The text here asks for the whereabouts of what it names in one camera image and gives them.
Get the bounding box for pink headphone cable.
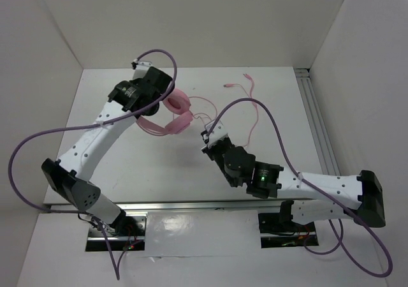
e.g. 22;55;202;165
187;73;262;147

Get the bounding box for pink headphones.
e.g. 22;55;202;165
136;89;193;136

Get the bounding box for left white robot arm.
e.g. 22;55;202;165
41;65;172;235

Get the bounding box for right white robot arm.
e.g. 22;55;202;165
201;131;386;231

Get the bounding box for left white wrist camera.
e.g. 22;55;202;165
131;60;153;80

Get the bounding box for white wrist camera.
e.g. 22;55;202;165
200;121;228;148
131;60;153;80

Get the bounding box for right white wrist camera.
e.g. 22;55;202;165
200;121;228;148

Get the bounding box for aluminium front rail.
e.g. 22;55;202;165
44;197;319;212

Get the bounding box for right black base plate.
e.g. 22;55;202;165
258;213;319;249

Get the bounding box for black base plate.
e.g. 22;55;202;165
258;213;319;249
85;214;147;252

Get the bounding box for aluminium side rail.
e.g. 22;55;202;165
294;68;340;176

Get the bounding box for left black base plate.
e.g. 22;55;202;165
85;214;147;252

